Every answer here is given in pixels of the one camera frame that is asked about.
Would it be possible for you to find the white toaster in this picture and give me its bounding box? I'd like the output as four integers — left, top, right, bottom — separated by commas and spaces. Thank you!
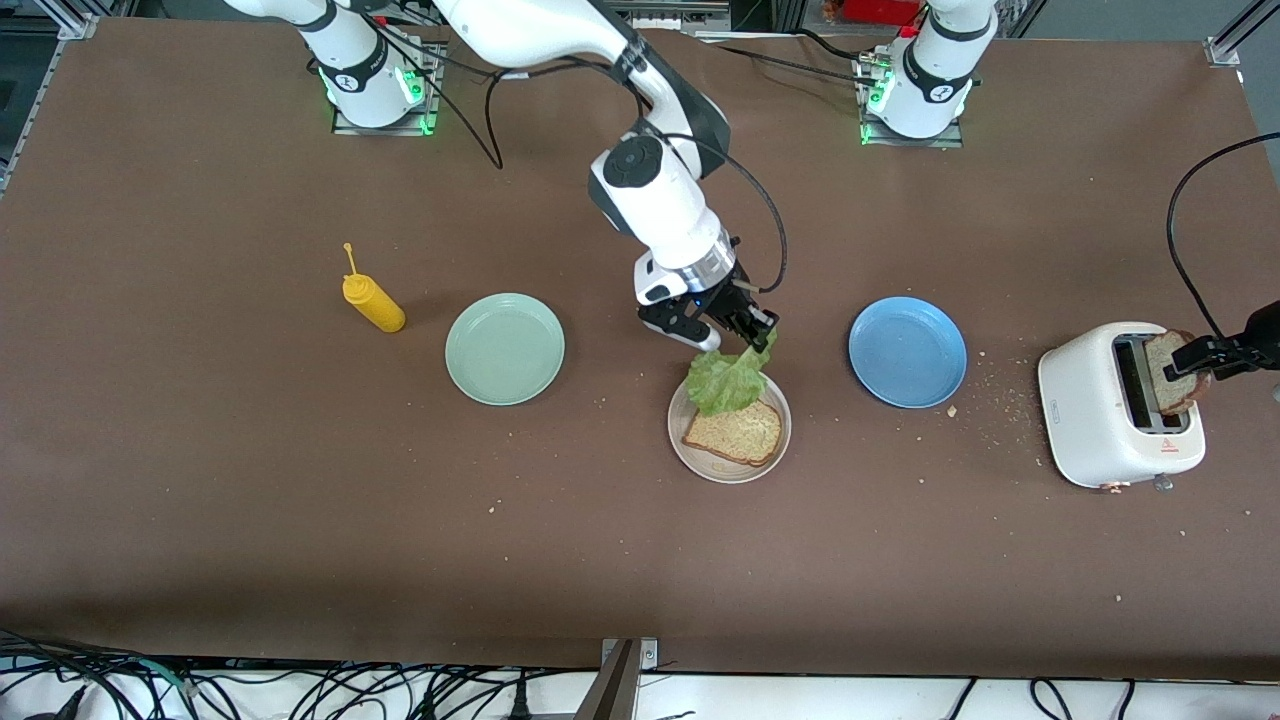
1037, 320, 1208, 493

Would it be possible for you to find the aluminium corner profile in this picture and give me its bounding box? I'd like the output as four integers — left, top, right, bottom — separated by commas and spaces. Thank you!
1205, 0, 1266, 69
40, 0, 101, 43

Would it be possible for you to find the dark grey metal bar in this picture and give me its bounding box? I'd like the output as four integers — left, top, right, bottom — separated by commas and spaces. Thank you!
575, 640, 641, 720

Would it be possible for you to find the grey metal box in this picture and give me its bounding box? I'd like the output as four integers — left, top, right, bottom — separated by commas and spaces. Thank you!
610, 0, 733, 31

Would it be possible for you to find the green lettuce leaf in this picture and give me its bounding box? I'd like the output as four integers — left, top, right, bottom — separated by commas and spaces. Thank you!
686, 330, 779, 419

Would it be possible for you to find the pale green plate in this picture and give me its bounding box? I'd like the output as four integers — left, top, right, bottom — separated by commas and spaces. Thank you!
444, 292, 567, 407

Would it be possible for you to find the black base cable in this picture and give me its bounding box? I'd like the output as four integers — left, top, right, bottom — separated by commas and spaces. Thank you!
685, 28, 881, 91

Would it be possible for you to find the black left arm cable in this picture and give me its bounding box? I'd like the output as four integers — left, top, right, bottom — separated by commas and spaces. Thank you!
1166, 133, 1280, 341

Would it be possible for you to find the yellow squeeze bottle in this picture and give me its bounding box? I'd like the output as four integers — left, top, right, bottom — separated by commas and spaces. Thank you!
342, 243, 407, 334

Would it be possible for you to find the brown crust bread slice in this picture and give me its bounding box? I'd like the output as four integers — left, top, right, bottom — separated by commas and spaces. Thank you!
682, 398, 784, 467
1143, 329, 1212, 416

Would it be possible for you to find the beige plate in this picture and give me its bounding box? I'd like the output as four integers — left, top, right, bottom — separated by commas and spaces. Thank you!
667, 372, 792, 485

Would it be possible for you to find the blue plate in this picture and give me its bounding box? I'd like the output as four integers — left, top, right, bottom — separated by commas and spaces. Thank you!
848, 296, 969, 409

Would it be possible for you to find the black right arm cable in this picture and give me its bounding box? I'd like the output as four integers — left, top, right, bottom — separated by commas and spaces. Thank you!
370, 0, 790, 297

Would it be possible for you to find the red box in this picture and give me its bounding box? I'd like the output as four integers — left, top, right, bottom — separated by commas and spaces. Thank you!
843, 0, 923, 26

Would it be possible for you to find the silver table bracket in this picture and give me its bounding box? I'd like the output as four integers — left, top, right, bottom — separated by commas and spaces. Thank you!
603, 638, 659, 671

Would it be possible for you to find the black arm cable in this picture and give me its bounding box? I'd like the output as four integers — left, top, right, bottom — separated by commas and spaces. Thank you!
1166, 133, 1280, 341
370, 0, 790, 297

